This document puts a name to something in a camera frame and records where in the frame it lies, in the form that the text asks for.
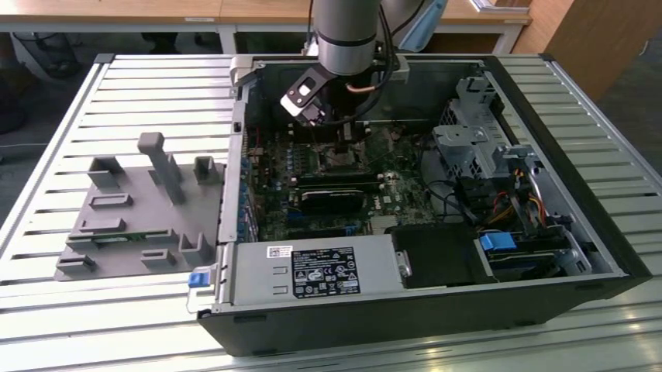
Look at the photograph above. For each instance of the silver chipset heatsink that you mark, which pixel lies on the silver chipset heatsink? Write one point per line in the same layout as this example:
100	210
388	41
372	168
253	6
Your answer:
383	224

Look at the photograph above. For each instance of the silver green CPU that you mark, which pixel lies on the silver green CPU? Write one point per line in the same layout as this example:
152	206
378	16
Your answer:
346	159

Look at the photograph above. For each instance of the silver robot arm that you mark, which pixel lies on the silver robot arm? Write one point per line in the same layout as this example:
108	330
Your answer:
346	38

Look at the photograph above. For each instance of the green RAM stick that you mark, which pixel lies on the green RAM stick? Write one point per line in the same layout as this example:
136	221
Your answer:
149	235

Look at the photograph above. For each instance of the silver power supply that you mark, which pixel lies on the silver power supply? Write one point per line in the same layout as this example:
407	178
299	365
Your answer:
253	271

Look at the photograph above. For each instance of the thin metal locking lever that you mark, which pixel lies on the thin metal locking lever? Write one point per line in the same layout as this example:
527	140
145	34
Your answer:
314	135

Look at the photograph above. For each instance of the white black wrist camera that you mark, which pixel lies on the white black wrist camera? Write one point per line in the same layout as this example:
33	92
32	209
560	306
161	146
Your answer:
302	93

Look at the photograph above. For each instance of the gray parts rack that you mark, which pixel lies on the gray parts rack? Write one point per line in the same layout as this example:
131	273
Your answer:
133	217

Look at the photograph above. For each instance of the RAM slot with white clips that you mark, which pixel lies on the RAM slot with white clips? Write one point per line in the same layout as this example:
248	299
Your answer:
326	129
326	136
336	178
336	185

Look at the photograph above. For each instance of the black PC case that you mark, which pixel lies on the black PC case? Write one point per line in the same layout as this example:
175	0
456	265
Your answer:
362	333

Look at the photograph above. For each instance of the wooden cabinet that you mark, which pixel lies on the wooden cabinet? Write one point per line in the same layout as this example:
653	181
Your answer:
594	38

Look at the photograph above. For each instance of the hard disk in blue carrier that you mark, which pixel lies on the hard disk in blue carrier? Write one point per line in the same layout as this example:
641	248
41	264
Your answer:
498	242

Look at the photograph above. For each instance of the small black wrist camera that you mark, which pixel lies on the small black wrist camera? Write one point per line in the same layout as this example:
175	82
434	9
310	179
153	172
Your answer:
312	116

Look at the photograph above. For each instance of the black graphics card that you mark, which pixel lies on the black graphics card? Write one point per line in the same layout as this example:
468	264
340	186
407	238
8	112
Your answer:
331	203

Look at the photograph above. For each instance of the wooden desk white frame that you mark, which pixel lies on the wooden desk white frame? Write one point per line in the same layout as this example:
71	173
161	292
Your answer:
257	9
103	9

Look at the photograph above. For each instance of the black office chair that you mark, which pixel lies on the black office chair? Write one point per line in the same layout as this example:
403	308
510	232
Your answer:
51	54

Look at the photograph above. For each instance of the green motherboard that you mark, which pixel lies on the green motherboard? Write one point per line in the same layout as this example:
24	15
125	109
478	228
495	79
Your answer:
408	182

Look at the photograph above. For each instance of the silver coin cell battery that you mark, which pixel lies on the silver coin cell battery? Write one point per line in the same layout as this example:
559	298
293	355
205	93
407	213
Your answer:
395	134

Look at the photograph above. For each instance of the blue case latch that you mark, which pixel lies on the blue case latch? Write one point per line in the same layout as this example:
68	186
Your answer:
197	281

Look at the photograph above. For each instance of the CPU socket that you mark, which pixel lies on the CPU socket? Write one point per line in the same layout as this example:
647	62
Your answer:
324	166

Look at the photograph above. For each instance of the silver drive cage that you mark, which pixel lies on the silver drive cage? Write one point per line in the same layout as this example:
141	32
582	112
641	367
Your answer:
460	155

